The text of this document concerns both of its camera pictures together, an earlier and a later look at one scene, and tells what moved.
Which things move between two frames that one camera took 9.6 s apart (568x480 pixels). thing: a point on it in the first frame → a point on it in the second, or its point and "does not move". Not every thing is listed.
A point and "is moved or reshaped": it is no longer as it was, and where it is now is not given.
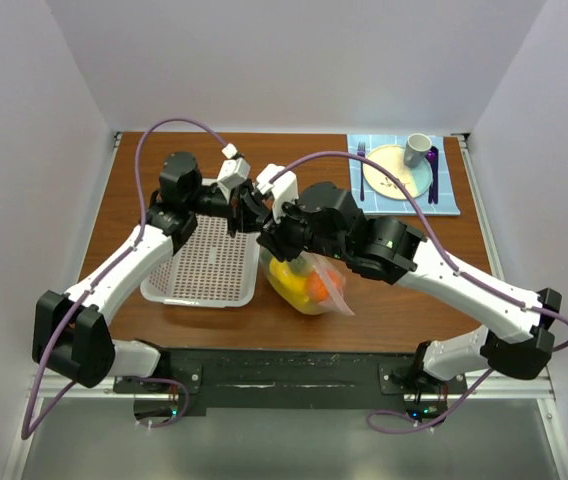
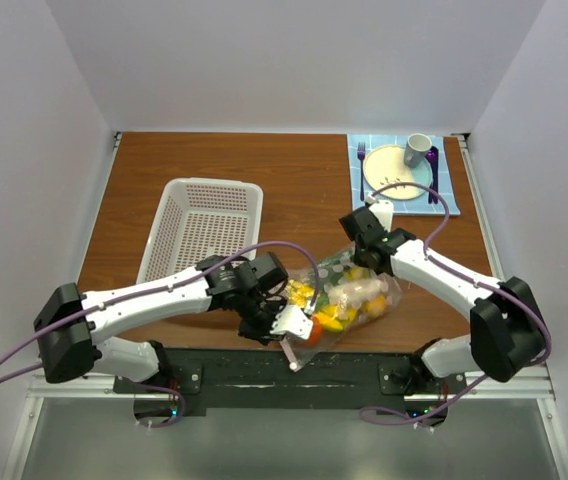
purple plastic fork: x=361 y=152 does not move
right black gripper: x=273 y=237 → x=386 y=231
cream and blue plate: x=416 y=178 does not move
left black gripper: x=242 y=195 → x=262 y=333
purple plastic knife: x=435 y=167 does not move
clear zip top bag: x=308 y=283 is moved or reshaped
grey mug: x=415 y=148 does not move
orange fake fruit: x=324 y=287 → x=316 y=332
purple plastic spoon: x=431 y=156 does not move
